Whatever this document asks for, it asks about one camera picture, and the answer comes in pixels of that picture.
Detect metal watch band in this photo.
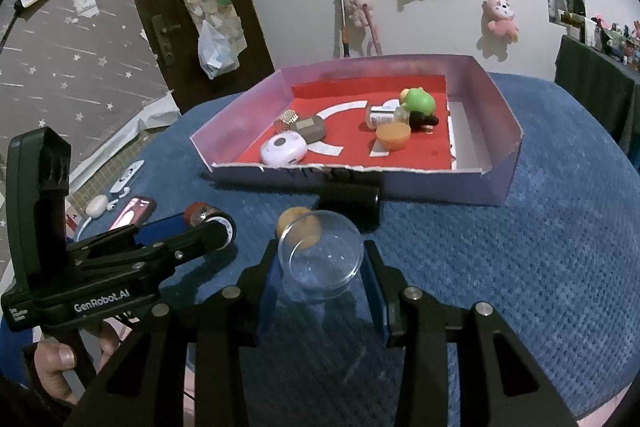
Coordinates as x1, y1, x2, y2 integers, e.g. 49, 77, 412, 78
274, 109, 300, 131

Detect door handle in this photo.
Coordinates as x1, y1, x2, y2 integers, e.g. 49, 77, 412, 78
150, 14, 182, 67

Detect dark cabinet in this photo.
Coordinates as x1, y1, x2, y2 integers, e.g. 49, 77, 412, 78
553, 34, 640, 154

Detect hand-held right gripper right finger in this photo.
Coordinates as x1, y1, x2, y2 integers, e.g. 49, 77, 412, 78
361, 241, 582, 427

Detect pink cardboard box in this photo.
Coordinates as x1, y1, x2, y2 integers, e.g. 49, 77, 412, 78
189, 53, 524, 208

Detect smartphone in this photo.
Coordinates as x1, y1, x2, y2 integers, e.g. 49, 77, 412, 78
108, 196, 157, 231

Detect black cylinder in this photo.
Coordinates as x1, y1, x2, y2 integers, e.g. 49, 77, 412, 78
319, 181, 381, 231

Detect red paper sheet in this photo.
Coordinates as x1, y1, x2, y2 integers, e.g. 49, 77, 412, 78
239, 75, 459, 172

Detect brown bottle with metal cap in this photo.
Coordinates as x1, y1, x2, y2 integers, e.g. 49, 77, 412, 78
182, 201, 239, 249

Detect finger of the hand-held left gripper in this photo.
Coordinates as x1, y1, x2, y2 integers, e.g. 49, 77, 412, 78
80, 217, 239, 279
65, 212, 188, 258

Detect person's left hand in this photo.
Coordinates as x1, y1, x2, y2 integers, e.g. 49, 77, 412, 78
22, 321, 122, 404

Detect white remote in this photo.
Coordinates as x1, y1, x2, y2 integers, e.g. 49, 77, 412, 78
110, 160, 146, 194

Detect taupe small case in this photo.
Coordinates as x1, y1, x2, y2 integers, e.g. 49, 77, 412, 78
289, 115, 327, 143

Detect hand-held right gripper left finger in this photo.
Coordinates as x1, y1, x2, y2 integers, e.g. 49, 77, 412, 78
65, 251, 282, 427

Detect tan egg-shaped sponge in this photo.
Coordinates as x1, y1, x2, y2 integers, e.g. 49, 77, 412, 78
276, 206, 321, 251

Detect green plush toy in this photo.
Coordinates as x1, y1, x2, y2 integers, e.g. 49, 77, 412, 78
398, 87, 437, 116

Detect pink round device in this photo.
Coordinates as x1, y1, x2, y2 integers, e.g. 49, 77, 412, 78
259, 131, 309, 167

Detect glass dropper bottle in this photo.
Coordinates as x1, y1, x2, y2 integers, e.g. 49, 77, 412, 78
366, 104, 441, 131

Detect row of figurines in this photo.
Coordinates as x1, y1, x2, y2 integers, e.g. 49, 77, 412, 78
589, 12, 640, 73

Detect clear plastic bag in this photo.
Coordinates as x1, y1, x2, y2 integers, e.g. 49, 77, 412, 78
197, 19, 240, 80

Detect orange and white stick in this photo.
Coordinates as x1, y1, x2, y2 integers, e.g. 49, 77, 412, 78
333, 0, 351, 59

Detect pink long-legged plush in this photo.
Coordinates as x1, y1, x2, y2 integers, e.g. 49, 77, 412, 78
344, 0, 384, 57

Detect white earbuds case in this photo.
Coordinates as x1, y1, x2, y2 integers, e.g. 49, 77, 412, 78
85, 195, 110, 219

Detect pink plush with white face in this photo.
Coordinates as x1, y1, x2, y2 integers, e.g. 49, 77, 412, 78
482, 0, 520, 42

